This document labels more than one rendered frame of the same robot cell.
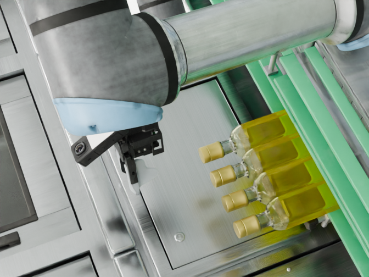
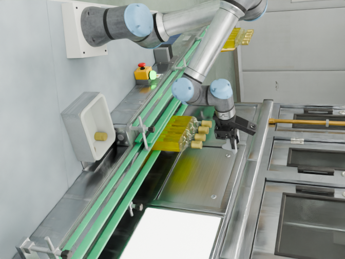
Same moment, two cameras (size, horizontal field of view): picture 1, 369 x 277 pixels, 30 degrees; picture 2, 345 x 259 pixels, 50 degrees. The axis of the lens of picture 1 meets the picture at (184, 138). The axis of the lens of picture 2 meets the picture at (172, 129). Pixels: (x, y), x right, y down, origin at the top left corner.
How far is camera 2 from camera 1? 1.87 m
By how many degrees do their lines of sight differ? 79
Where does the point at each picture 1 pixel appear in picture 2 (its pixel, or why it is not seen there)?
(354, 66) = (129, 112)
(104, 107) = not seen: outside the picture
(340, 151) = (164, 100)
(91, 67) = not seen: outside the picture
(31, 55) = not seen: outside the picture
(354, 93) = (140, 107)
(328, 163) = (166, 115)
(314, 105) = (155, 111)
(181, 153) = (200, 179)
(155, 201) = (227, 168)
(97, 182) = (246, 184)
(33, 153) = (269, 220)
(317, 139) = (160, 121)
